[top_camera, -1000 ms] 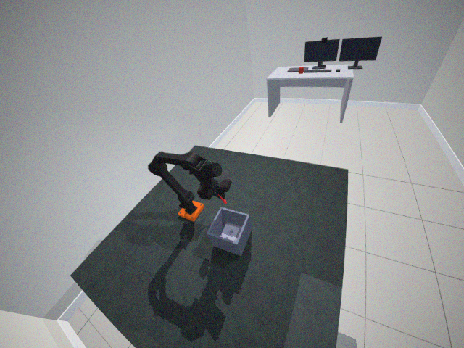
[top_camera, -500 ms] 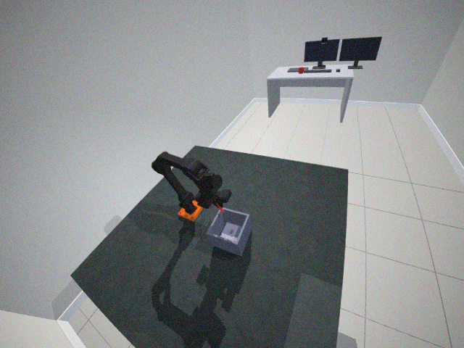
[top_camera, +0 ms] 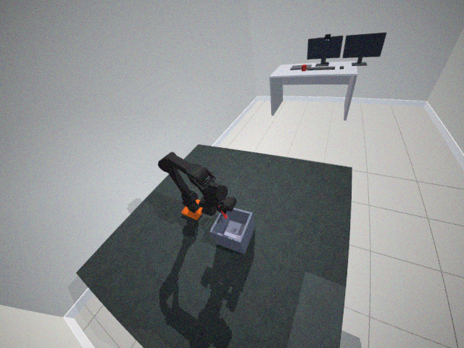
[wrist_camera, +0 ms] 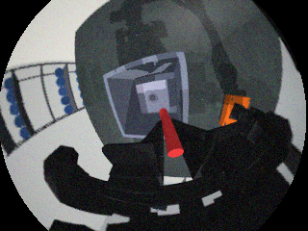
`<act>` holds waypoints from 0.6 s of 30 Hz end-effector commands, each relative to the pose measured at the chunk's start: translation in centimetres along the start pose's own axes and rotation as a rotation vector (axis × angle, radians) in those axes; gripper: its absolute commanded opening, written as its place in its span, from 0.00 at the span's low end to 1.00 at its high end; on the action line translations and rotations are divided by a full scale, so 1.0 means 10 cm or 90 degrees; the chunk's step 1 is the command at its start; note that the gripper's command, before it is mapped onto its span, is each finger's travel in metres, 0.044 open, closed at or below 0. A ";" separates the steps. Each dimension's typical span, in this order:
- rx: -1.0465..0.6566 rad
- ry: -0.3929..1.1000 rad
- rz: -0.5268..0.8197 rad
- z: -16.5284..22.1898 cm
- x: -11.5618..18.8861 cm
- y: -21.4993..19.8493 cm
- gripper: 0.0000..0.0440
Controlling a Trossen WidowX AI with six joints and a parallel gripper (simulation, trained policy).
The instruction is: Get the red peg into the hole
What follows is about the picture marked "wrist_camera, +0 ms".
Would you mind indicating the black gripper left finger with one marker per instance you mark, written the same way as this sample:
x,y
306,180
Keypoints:
x,y
149,150

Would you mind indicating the red peg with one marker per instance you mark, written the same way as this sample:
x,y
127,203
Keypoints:
x,y
173,144

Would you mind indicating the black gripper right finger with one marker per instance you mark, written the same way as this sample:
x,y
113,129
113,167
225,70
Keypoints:
x,y
198,143

